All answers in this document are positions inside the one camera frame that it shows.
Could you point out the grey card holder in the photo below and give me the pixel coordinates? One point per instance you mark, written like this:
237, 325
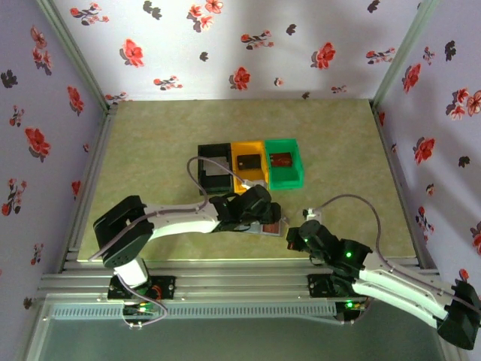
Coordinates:
255, 229

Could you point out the black VIP card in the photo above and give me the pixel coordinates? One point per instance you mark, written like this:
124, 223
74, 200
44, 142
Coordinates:
248, 161

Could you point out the white card red logo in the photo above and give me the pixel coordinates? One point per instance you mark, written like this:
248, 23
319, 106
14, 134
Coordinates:
216, 171

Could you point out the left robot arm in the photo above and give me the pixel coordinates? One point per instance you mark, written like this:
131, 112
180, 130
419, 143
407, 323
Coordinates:
176, 222

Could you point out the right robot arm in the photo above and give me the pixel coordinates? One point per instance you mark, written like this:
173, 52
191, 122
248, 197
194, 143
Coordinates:
398, 286

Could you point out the yellow plastic bin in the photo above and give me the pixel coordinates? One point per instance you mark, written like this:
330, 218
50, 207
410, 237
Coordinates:
250, 176

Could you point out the green plastic bin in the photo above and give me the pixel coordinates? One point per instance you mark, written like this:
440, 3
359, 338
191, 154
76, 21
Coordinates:
287, 178

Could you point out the black plastic bin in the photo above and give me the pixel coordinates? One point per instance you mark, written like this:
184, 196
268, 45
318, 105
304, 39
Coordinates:
204, 150

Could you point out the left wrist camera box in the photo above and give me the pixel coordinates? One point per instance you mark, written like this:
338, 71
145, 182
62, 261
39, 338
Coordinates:
250, 184

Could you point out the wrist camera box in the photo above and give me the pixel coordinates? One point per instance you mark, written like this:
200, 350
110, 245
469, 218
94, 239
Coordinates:
312, 215
250, 184

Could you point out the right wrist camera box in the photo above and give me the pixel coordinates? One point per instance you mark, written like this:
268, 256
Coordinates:
312, 215

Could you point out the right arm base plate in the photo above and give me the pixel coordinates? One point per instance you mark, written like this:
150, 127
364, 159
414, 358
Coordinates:
317, 286

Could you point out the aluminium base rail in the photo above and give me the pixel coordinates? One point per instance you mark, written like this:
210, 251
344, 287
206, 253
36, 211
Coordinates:
244, 278

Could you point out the aluminium table side rail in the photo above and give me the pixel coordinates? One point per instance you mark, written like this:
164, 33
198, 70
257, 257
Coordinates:
398, 176
92, 176

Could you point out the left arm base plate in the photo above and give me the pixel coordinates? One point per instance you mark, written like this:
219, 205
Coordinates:
165, 287

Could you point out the aluminium frame post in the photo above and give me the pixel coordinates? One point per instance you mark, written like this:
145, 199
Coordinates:
70, 41
409, 41

